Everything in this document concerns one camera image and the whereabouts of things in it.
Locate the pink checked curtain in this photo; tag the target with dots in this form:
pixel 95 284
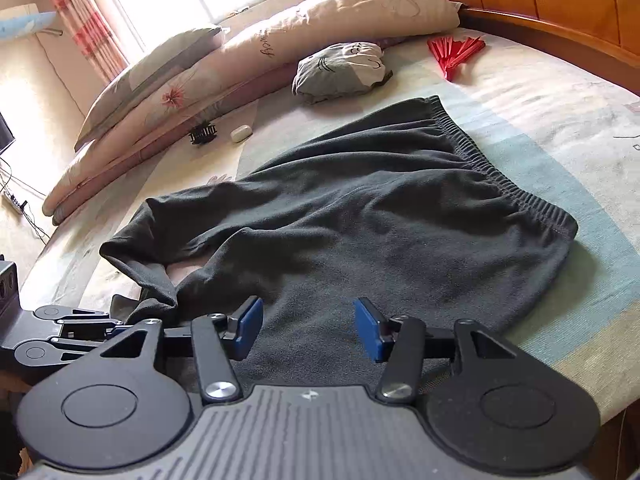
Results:
pixel 82 15

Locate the grey patchwork pillow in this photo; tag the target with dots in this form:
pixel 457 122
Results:
pixel 150 70

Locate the black wall television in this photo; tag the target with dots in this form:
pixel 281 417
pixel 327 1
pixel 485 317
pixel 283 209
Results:
pixel 5 135

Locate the white power strip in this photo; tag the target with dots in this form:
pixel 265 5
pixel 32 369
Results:
pixel 15 201

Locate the red folding fan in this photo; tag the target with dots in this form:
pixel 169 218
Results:
pixel 455 55

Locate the long floral pillow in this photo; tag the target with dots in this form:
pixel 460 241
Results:
pixel 320 25

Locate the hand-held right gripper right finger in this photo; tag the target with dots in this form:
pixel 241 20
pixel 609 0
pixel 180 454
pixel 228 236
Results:
pixel 367 327

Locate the grey cat-face cushion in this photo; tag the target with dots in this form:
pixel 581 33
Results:
pixel 335 72

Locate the dark grey pants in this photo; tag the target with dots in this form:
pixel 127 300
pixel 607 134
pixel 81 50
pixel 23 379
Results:
pixel 375 210

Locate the black hair claw clip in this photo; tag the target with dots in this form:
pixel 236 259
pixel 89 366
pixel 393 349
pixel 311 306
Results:
pixel 202 133

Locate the white earbud case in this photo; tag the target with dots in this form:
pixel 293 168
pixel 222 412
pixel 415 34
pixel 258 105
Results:
pixel 241 133

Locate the bed with pastel patchwork sheet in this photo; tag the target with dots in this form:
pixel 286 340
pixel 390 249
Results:
pixel 550 135

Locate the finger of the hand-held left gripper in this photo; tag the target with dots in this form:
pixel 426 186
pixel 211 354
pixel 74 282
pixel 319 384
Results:
pixel 85 345
pixel 90 318

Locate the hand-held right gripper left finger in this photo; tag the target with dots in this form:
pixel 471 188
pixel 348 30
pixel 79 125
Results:
pixel 250 325

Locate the wall air conditioner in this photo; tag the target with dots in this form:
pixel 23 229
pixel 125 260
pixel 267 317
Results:
pixel 25 22

